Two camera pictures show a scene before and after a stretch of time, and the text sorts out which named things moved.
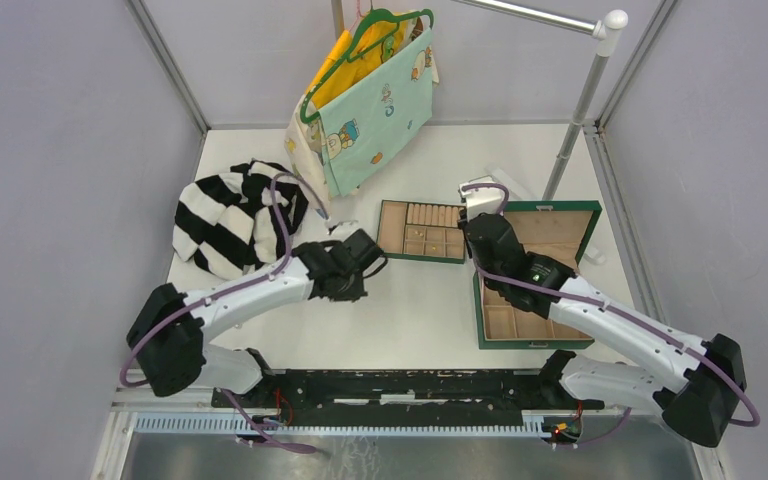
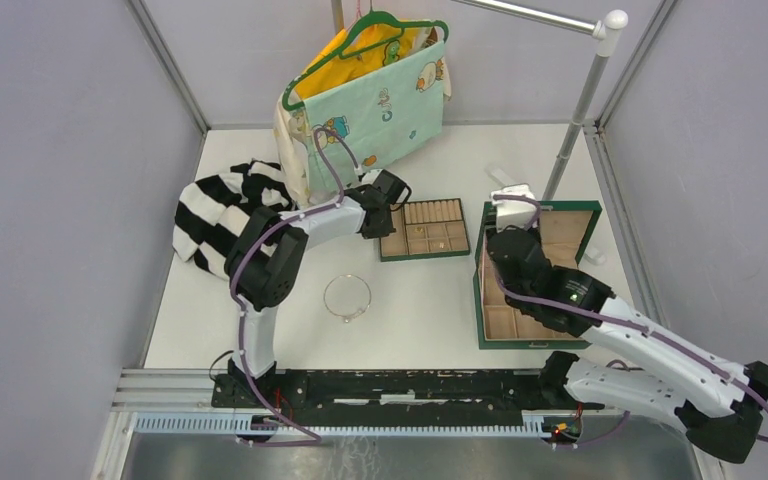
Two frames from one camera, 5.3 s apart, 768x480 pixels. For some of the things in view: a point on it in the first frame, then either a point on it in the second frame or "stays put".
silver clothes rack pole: [607, 31] stays put
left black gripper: [352, 293] to [384, 231]
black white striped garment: [230, 222] stays put
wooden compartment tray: [421, 231] stays put
